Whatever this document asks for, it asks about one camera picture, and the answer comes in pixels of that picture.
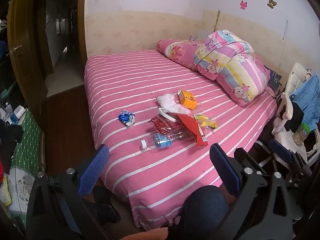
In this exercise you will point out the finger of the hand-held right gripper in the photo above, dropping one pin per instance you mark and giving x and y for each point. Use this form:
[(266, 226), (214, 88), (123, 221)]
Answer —
[(281, 150)]

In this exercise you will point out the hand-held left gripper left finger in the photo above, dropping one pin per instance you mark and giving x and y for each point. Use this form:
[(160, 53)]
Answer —
[(93, 170)]

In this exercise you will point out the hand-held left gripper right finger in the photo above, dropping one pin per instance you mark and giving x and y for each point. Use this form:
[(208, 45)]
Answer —
[(225, 170)]

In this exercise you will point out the yellow wrapper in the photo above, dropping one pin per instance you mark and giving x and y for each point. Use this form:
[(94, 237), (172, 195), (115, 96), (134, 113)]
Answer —
[(205, 121)]

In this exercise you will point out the blue white wrapper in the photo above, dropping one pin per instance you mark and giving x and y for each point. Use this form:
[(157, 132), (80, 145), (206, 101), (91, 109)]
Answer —
[(127, 118)]

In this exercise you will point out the clear plastic bottle blue label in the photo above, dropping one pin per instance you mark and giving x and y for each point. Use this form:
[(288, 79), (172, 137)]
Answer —
[(165, 138)]

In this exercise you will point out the red plastic packet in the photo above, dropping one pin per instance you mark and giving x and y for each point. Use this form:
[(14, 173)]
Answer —
[(162, 124)]

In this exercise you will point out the small orange box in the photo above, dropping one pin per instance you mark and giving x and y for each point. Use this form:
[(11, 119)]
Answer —
[(187, 100)]

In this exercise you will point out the white cloth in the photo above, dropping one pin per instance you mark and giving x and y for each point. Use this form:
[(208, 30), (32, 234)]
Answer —
[(170, 102)]

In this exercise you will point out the jar with green lid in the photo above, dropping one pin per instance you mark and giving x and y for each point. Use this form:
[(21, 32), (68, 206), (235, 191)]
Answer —
[(301, 135)]

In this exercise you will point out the black cloth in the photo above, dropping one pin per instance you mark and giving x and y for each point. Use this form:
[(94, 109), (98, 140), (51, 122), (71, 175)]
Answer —
[(295, 117)]

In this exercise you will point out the black shoe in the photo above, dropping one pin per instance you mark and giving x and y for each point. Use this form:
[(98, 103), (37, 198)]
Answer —
[(106, 205)]

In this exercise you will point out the person's leg in jeans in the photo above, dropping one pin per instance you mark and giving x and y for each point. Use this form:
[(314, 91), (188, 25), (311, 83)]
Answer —
[(203, 212)]

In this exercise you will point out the light blue cloth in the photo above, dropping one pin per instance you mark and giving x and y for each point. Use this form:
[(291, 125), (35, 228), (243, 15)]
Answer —
[(310, 97)]

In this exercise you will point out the green patterned tablecloth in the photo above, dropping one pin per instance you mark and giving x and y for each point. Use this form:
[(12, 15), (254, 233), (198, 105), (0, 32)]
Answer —
[(25, 152)]

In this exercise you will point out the dark blue pillow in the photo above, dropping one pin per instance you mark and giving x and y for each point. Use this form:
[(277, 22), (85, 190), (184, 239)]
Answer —
[(273, 78)]

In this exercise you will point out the white chair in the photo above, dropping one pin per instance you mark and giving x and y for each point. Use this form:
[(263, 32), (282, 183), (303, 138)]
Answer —
[(295, 75)]

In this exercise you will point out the dark cloth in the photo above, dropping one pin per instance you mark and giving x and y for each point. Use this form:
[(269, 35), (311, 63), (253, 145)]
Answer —
[(11, 137)]

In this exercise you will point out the pink striped bed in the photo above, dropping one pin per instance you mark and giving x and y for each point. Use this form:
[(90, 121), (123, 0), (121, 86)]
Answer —
[(140, 85)]

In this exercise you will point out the pink cartoon print quilt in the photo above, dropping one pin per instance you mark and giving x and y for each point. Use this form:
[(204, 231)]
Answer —
[(220, 57)]

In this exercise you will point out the thin wooden stick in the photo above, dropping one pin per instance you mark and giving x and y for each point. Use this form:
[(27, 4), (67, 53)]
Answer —
[(217, 21)]

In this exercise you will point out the wooden door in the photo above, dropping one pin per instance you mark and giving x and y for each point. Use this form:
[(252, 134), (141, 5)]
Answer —
[(23, 25)]

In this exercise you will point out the brown bear wall sticker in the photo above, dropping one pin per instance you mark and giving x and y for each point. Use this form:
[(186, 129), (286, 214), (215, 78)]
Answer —
[(271, 3)]

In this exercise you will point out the pink bear wall sticker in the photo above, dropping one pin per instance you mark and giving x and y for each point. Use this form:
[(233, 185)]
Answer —
[(244, 5)]

